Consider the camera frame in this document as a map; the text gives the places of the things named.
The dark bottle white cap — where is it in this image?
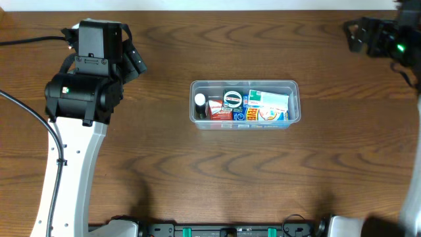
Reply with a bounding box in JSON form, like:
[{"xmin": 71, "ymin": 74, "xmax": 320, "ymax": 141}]
[{"xmin": 194, "ymin": 93, "xmax": 208, "ymax": 119}]

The red Panadol ActiFast box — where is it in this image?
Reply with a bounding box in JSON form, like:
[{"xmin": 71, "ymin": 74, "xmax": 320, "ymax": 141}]
[{"xmin": 208, "ymin": 100, "xmax": 233, "ymax": 120}]

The blue Kool Fever box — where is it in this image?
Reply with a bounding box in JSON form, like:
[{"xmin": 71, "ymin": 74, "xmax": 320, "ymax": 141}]
[{"xmin": 232, "ymin": 94, "xmax": 289, "ymax": 121}]

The white Panadol box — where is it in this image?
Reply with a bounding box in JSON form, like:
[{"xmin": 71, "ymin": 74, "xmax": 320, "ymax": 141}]
[{"xmin": 248, "ymin": 90, "xmax": 289, "ymax": 110}]

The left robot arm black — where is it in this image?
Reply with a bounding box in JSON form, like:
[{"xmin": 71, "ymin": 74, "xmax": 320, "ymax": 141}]
[{"xmin": 32, "ymin": 18, "xmax": 147, "ymax": 236}]

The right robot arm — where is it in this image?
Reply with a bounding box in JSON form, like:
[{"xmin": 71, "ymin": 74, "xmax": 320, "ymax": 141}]
[{"xmin": 316, "ymin": 0, "xmax": 420, "ymax": 237}]

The clear plastic container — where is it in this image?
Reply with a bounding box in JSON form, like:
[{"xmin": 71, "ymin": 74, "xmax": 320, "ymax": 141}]
[{"xmin": 189, "ymin": 80, "xmax": 301, "ymax": 130}]

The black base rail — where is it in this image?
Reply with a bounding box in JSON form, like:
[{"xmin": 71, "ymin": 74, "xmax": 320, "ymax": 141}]
[{"xmin": 88, "ymin": 215, "xmax": 330, "ymax": 237}]

